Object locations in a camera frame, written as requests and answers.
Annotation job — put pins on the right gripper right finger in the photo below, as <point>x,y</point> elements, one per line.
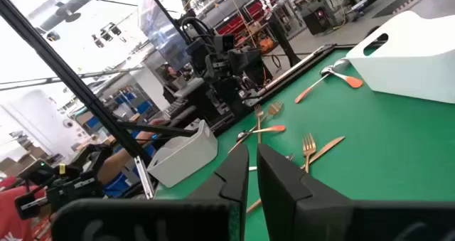
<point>284,198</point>

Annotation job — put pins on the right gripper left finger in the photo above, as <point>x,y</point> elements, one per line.
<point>234,184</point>

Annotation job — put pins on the crossed spoons and fork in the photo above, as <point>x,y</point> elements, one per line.
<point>270,129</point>

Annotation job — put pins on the gold knife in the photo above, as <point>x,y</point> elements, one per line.
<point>327,146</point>

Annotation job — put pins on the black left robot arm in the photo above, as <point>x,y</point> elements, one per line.
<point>220,95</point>

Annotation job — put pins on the red storage shelves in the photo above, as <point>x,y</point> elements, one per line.
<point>245,20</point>

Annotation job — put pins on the grey plastic bin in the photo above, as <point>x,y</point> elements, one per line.
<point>185,159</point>

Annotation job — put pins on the person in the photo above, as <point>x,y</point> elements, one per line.
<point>170,74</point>
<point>121,159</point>

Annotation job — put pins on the black equipment cart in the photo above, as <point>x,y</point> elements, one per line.
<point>320,18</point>

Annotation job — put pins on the green table mat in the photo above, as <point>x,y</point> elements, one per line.
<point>373,155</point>

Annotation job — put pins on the blue storage bin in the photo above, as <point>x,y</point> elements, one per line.
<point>117,186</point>
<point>93,122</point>
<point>145,107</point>

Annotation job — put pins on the black teleoperation device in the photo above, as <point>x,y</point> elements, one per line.
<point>71,189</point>

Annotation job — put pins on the white plastic bin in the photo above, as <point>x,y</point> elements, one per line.
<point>409,63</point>

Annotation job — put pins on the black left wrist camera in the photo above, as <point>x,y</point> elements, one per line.
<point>224,43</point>

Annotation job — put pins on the black metal rig frame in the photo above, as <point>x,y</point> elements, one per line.
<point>94,100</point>

